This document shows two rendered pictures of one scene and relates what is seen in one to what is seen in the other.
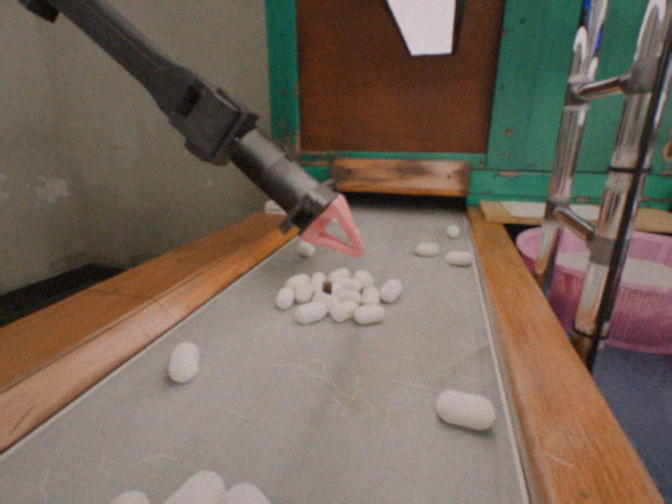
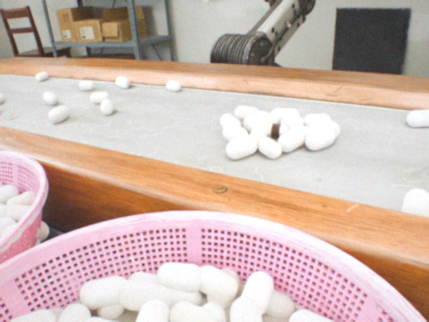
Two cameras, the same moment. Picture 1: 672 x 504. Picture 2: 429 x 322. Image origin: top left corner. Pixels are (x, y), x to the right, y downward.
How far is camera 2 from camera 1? 36 cm
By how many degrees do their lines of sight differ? 96
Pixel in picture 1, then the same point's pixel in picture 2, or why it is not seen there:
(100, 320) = not seen: outside the picture
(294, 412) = (398, 155)
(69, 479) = (342, 116)
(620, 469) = (346, 230)
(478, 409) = (407, 200)
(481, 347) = not seen: outside the picture
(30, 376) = (383, 88)
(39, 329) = (419, 81)
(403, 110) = not seen: outside the picture
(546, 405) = (415, 224)
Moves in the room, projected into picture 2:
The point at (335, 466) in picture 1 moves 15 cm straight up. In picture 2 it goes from (358, 166) to (376, 9)
